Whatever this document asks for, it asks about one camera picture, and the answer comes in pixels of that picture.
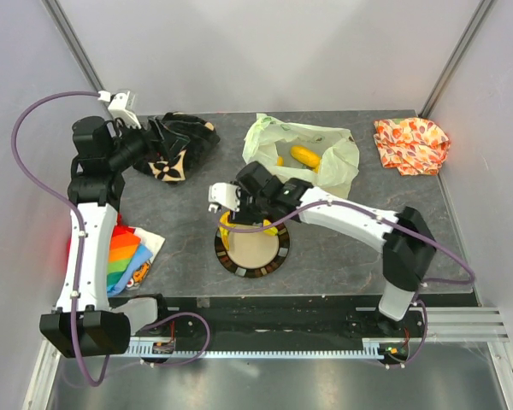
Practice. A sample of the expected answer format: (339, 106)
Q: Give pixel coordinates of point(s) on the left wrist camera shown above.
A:
(120, 106)

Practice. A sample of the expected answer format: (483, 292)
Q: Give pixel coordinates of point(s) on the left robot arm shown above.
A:
(83, 323)

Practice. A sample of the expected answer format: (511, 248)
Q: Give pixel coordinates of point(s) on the black floral patterned cloth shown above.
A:
(189, 139)

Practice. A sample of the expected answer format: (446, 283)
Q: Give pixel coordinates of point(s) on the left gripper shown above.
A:
(155, 142)

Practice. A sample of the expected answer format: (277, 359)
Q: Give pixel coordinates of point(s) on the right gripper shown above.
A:
(244, 215)

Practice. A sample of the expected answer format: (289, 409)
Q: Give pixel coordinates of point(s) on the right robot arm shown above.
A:
(402, 238)

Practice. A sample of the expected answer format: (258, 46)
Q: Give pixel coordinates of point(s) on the yellow fake banana bunch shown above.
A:
(227, 228)

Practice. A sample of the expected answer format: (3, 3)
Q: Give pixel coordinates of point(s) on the orange floral cloth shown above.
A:
(413, 146)

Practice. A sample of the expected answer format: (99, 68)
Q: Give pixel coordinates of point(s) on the rainbow striped cloth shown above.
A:
(132, 252)

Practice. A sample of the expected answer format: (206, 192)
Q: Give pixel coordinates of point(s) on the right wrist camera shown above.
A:
(224, 195)

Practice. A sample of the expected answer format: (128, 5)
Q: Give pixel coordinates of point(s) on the wrinkled yellow fake fruit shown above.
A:
(305, 156)

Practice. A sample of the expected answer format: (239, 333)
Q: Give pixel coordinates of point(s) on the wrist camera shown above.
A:
(224, 195)
(120, 106)

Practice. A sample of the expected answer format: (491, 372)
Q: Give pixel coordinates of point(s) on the grey slotted cable duct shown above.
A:
(151, 348)

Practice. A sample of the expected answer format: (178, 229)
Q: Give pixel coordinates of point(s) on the black rimmed ceramic plate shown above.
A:
(251, 255)

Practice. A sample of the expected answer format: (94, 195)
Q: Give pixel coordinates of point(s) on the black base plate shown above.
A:
(349, 316)

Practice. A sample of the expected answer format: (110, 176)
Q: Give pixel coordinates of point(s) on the pale green plastic bag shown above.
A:
(326, 157)

